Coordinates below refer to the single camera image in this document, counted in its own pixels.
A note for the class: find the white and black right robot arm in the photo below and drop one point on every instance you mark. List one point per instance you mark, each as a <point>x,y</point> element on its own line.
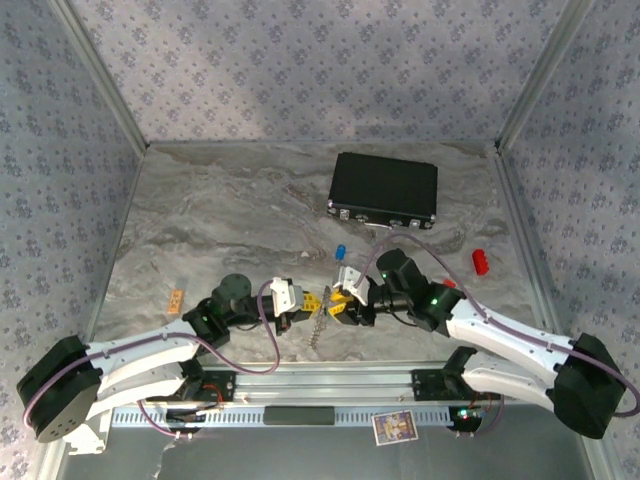
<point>505,335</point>

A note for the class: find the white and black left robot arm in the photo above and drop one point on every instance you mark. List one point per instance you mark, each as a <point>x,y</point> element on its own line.
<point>140,352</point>

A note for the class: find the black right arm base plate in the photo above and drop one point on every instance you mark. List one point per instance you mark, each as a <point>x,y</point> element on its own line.
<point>430,385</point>

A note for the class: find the colourful picture card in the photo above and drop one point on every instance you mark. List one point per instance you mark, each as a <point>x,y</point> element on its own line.
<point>395,427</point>

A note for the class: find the black hard case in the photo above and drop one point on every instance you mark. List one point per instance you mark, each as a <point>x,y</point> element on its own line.
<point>385,187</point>

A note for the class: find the aluminium mounting rail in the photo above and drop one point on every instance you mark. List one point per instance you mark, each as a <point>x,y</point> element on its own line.
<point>325,382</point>

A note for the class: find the small blue cap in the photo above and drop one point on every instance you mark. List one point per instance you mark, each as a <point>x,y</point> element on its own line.
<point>341,252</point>

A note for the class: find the red ridged toy brick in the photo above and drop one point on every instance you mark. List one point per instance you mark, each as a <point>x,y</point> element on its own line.
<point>481,261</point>

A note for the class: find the aluminium corner post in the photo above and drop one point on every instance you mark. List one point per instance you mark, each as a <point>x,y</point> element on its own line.
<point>100,75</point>
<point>545,75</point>

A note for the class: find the small red cube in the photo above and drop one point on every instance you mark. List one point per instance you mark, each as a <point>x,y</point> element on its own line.
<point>449,283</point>

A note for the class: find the black pad on duct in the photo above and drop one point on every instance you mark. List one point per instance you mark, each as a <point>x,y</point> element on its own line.
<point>299,416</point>

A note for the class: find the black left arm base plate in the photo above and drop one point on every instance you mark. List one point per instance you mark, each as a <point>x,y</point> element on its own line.
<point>220,385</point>

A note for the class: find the small orange tag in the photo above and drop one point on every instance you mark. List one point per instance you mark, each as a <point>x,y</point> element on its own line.
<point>176,302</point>

